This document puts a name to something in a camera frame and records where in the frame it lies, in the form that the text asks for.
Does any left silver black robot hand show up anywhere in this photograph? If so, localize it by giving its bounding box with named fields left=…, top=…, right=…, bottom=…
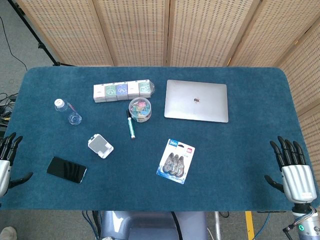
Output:
left=0, top=132, right=34, bottom=198

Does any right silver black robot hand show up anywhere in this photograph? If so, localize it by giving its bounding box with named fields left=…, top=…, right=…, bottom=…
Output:
left=264, top=135, right=318, bottom=204

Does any black smartphone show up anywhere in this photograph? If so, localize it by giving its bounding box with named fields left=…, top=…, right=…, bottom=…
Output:
left=46, top=156, right=88, bottom=185

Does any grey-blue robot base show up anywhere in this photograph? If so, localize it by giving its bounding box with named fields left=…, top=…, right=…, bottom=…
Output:
left=99, top=210, right=210, bottom=240

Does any clear plastic bottle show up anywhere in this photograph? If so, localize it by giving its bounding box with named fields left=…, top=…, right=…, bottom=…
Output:
left=54, top=98, right=83, bottom=126

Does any white phone stand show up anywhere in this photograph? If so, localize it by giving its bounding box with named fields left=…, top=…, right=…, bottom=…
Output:
left=87, top=133, right=115, bottom=160

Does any black tripod stand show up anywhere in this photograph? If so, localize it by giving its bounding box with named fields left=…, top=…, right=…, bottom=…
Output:
left=7, top=0, right=76, bottom=67

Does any light shoe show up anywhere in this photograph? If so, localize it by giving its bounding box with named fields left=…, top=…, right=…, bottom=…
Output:
left=0, top=226, right=18, bottom=240

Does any blue table cloth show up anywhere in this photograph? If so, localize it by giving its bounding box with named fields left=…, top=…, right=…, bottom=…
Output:
left=0, top=65, right=311, bottom=212

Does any metal table leg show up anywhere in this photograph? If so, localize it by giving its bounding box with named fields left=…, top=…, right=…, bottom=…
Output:
left=213, top=211, right=222, bottom=240

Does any correction tape blister pack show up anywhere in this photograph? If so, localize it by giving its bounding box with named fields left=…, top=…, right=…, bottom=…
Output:
left=156, top=138, right=196, bottom=185

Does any grey closed laptop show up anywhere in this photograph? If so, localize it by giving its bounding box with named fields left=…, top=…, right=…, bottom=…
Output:
left=163, top=79, right=230, bottom=124

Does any green whiteboard marker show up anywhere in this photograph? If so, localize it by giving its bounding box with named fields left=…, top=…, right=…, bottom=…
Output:
left=125, top=109, right=137, bottom=140

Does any clear jar of binder clips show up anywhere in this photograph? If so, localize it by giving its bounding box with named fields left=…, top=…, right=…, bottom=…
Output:
left=128, top=97, right=153, bottom=123

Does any woven wooden folding screen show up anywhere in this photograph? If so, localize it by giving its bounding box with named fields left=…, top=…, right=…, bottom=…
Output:
left=14, top=0, right=320, bottom=183

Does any cable bundle on floor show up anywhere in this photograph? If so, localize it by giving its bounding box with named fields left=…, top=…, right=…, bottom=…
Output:
left=0, top=92, right=19, bottom=131

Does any black floor cable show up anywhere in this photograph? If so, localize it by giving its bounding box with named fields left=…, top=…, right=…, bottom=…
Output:
left=0, top=16, right=28, bottom=73

